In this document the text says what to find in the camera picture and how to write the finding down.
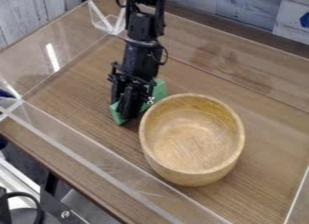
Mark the black cable loop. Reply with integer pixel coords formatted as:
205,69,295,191
0,191,46,224

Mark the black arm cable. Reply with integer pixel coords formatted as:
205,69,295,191
149,45,169,67

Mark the black table leg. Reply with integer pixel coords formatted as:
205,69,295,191
45,173,59,195

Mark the green rectangular block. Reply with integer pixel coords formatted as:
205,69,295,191
110,79,168,125

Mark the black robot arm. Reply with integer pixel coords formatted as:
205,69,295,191
109,0,166,119

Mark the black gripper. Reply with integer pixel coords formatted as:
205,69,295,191
109,40,166,119

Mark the brown wooden bowl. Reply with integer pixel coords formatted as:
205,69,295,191
140,93,245,187

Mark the metal plate with screw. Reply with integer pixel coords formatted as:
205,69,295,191
41,191,90,224

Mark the clear acrylic corner bracket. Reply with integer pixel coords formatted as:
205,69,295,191
88,0,126,35

